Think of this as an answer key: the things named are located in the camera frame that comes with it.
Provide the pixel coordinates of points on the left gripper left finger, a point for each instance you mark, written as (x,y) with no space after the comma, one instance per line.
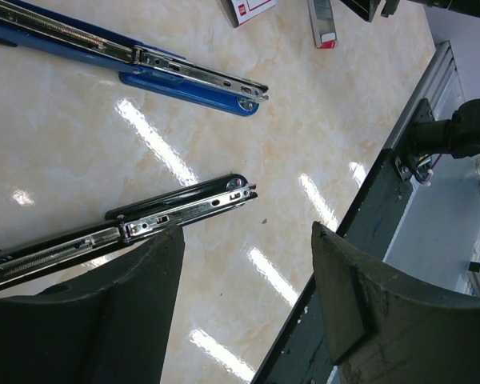
(109,325)

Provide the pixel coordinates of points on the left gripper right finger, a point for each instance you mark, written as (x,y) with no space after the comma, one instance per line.
(419,333)

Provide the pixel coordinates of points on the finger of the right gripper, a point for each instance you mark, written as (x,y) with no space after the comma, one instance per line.
(365,9)

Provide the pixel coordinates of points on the red staple tray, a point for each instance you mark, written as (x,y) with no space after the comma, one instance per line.
(322,24)

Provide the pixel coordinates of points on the black stapler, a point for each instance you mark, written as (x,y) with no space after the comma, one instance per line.
(123,227)

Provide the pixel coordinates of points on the red staple box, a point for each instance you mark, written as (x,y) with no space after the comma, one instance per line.
(241,11)

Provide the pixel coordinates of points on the blue stapler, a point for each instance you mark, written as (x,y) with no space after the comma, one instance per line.
(137,64)

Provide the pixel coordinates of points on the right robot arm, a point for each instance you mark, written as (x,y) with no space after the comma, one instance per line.
(458,136)

